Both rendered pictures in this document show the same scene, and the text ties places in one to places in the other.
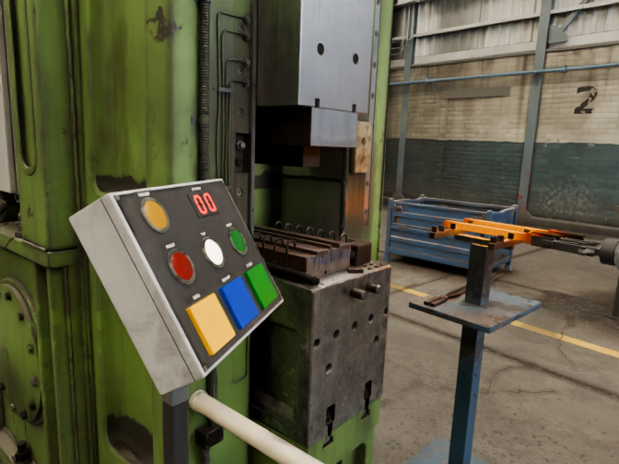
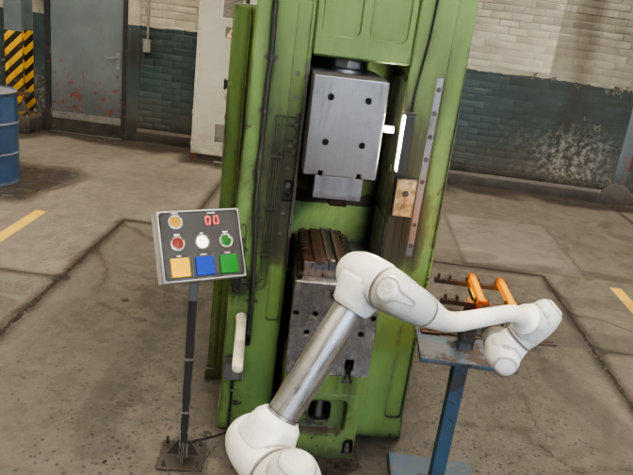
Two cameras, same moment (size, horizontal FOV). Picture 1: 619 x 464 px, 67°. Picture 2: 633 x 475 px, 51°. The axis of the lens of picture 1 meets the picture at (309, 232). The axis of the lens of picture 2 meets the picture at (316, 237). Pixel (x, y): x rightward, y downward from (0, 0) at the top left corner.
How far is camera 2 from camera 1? 211 cm
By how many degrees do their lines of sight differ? 43
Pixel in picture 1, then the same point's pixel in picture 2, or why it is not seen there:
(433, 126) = not seen: outside the picture
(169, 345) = (160, 269)
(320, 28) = (325, 130)
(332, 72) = (335, 155)
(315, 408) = (292, 351)
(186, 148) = (248, 185)
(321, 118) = (323, 181)
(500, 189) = not seen: outside the picture
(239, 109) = (287, 166)
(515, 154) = not seen: outside the picture
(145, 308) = (158, 253)
